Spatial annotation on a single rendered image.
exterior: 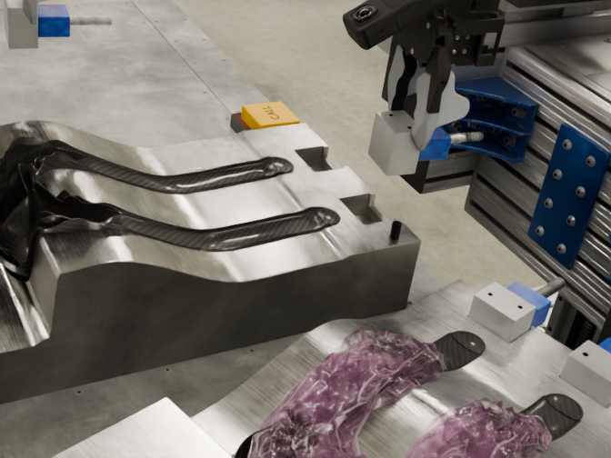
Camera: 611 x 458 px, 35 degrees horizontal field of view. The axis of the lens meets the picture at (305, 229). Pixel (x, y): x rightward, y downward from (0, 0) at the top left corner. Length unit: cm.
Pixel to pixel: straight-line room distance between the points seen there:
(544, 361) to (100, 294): 41
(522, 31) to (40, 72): 68
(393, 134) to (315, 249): 17
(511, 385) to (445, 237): 180
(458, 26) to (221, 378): 42
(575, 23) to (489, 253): 131
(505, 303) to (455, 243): 172
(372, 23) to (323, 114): 223
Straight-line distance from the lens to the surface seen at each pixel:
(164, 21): 166
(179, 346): 93
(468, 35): 103
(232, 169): 108
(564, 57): 137
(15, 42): 128
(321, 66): 354
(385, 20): 98
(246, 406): 80
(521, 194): 138
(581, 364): 92
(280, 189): 105
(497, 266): 262
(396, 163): 107
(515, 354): 94
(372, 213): 106
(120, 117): 135
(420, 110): 103
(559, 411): 91
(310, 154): 114
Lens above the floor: 143
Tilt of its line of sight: 33 degrees down
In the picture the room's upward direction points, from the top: 9 degrees clockwise
